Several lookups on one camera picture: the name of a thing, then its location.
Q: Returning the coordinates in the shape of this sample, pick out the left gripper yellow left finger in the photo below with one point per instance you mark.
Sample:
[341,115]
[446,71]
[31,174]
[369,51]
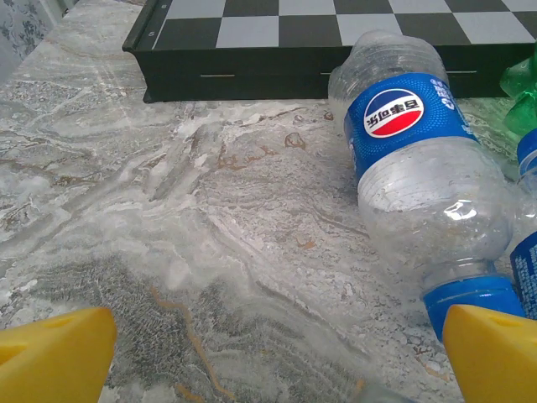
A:
[54,361]

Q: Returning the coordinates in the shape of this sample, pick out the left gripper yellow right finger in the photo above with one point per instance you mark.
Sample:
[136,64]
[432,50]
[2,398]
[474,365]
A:
[495,361]

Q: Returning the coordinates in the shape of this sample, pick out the clear Pepsi bottle blue label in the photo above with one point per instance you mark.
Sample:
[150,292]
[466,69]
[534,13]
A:
[419,189]

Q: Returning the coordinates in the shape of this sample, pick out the clear bottle dark blue label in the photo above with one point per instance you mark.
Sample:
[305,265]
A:
[529,260]

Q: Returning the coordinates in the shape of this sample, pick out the green bottle with white label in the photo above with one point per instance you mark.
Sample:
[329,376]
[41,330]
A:
[524,105]

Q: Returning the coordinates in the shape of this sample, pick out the black and white chessboard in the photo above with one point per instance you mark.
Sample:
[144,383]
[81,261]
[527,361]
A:
[251,63]

